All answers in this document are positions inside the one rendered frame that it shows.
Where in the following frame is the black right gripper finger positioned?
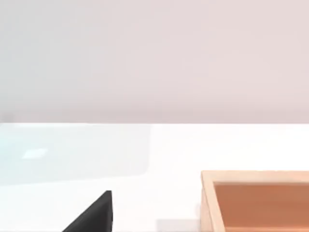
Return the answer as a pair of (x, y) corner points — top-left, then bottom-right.
(61, 190), (113, 232)

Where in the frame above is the shallow salmon-coloured box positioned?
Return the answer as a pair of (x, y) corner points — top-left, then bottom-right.
(200, 170), (309, 232)

